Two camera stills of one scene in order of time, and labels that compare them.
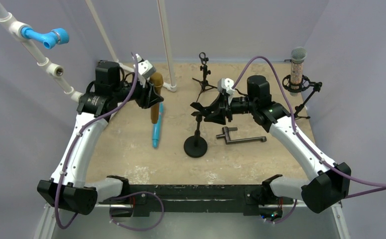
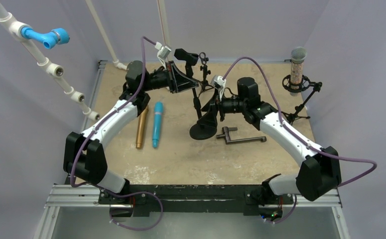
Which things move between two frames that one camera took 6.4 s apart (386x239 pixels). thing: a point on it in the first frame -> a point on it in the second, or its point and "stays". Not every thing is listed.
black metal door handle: (227, 140) stays
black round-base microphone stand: (195, 146) -> (190, 58)
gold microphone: (157, 79) -> (141, 127)
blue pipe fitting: (50, 40) stays
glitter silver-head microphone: (299, 54) stays
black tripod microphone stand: (204, 83) stays
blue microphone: (156, 127) stays
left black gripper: (148, 96) -> (177, 81)
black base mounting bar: (232, 199) stays
